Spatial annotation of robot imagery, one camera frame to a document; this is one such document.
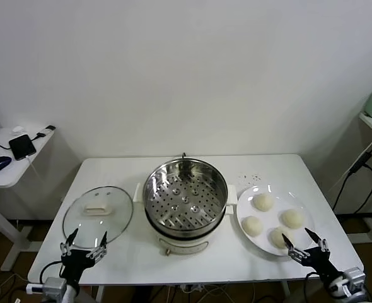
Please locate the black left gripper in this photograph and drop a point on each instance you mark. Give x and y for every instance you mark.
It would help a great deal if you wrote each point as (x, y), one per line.
(74, 263)

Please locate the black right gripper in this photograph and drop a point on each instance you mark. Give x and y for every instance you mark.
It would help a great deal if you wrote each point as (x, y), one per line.
(320, 262)

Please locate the white steamed baozi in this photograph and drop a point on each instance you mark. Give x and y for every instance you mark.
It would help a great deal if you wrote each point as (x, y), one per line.
(279, 238)
(263, 202)
(292, 218)
(252, 226)

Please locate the round glass pot lid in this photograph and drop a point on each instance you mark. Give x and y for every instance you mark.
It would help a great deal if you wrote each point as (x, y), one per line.
(96, 209)

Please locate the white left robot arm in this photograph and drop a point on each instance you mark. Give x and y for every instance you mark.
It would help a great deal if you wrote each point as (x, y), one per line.
(69, 295)

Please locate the stainless steel steamer basket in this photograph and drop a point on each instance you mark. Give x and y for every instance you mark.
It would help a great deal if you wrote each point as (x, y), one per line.
(186, 205)

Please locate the white round plate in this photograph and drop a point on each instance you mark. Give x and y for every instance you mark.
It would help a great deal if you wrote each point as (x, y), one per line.
(272, 221)

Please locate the white side desk with phone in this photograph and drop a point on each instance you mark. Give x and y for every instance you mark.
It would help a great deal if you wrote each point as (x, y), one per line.
(3, 180)

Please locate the white power strip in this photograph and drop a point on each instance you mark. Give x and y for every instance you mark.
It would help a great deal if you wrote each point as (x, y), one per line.
(192, 288)

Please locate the black smartphone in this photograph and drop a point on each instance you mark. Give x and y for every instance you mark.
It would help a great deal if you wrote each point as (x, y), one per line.
(22, 146)

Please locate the white earbuds case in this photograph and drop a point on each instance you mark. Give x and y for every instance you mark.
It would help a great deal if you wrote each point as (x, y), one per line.
(16, 128)

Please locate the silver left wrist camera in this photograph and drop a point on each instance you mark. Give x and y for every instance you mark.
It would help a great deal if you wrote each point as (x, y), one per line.
(53, 285)

